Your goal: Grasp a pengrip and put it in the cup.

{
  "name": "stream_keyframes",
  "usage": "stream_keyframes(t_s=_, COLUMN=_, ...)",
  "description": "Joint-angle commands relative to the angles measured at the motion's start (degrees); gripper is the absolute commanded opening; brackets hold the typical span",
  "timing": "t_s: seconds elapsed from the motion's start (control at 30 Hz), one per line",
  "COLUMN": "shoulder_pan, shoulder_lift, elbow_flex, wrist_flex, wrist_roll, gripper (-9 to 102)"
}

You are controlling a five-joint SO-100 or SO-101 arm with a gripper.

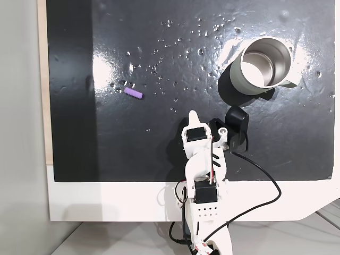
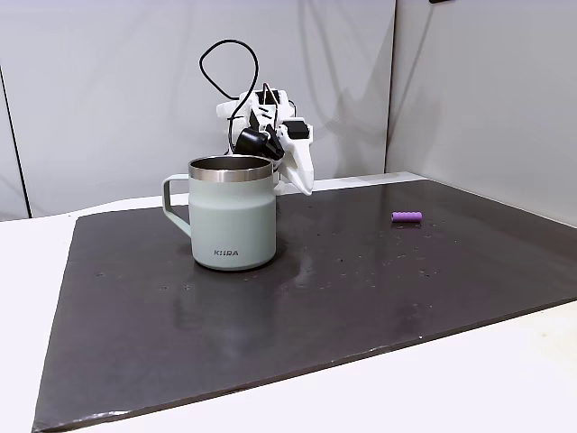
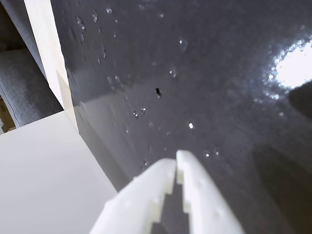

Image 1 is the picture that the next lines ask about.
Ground purple ribbed pen grip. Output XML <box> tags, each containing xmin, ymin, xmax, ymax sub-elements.
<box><xmin>124</xmin><ymin>87</ymin><xmax>145</xmax><ymax>100</ymax></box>

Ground beige wooden board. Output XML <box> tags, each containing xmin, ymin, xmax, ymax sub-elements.
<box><xmin>37</xmin><ymin>0</ymin><xmax>55</xmax><ymax>167</ymax></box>

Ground black camera cable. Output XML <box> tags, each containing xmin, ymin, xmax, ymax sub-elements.
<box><xmin>204</xmin><ymin>150</ymin><xmax>282</xmax><ymax>244</ymax></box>

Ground steel cup, grey-green outside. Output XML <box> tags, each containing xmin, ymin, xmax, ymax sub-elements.
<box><xmin>228</xmin><ymin>37</ymin><xmax>299</xmax><ymax>97</ymax></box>

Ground black oval camera box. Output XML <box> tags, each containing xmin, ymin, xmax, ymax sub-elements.
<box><xmin>209</xmin><ymin>105</ymin><xmax>250</xmax><ymax>154</ymax></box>

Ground black looped cable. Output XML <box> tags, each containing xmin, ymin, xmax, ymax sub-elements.
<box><xmin>169</xmin><ymin>219</ymin><xmax>193</xmax><ymax>247</ymax></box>

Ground black glossy mat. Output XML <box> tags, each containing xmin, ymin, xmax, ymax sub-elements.
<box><xmin>46</xmin><ymin>0</ymin><xmax>335</xmax><ymax>183</ymax></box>

